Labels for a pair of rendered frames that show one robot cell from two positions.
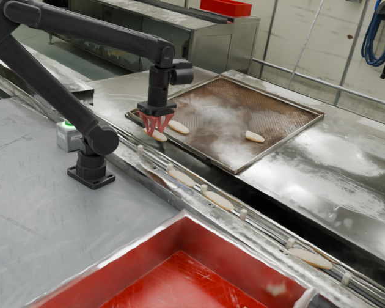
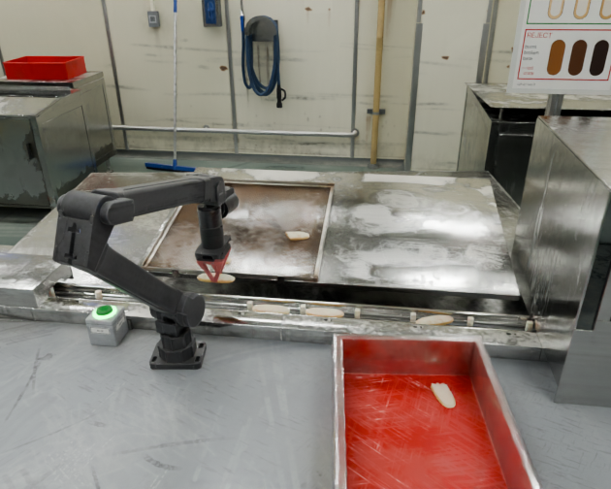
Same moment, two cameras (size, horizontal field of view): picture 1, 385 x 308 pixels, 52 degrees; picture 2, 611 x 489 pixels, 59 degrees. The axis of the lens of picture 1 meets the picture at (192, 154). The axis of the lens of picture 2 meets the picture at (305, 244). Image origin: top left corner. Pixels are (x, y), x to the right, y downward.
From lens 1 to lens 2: 0.63 m
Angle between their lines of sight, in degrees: 29
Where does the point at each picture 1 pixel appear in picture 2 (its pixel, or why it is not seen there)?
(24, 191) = (135, 411)
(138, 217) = (273, 368)
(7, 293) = not seen: outside the picture
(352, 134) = (372, 195)
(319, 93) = (212, 144)
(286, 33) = (141, 82)
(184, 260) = (353, 379)
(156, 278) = (352, 407)
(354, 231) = (446, 281)
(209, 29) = (53, 108)
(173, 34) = (0, 130)
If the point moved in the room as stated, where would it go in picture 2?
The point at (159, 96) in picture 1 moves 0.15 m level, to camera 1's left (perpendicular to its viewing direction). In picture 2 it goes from (219, 236) to (160, 251)
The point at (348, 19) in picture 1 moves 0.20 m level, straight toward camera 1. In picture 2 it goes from (213, 48) to (215, 51)
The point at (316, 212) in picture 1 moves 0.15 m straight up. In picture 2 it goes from (409, 281) to (413, 231)
